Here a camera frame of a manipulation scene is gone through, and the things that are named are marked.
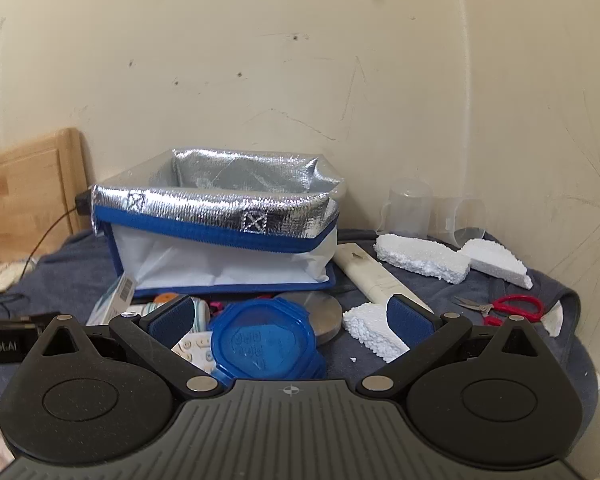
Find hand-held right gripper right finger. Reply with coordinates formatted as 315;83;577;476
357;294;572;401

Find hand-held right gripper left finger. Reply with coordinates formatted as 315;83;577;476
27;294;221;401

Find silver blue insulated bag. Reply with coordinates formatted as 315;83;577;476
91;148;347;299

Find white remote control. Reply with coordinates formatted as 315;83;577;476
172;329;217;374

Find small white foam block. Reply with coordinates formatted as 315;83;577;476
342;302;411;364

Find long white foam piece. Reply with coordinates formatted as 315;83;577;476
373;233;471;285

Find white barcode box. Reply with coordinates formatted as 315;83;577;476
85;273;137;329

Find cream plastic tube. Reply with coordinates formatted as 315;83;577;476
333;242;434;317

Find round metal disc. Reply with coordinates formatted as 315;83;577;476
275;292;343;346

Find blue plastic lid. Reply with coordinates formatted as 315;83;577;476
210;296;328;382

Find grey blue blanket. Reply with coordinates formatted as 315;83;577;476
0;229;600;413

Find wedge white foam piece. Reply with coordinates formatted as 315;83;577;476
460;238;535;290

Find clear plastic measuring cup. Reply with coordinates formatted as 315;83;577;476
437;196;486;249
379;177;434;239

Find white foam fragment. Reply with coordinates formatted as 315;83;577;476
542;302;565;337

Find wooden headboard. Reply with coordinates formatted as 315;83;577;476
0;127;92;264

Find red handled scissors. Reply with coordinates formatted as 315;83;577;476
452;294;545;327

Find black cable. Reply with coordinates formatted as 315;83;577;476
20;202;82;277

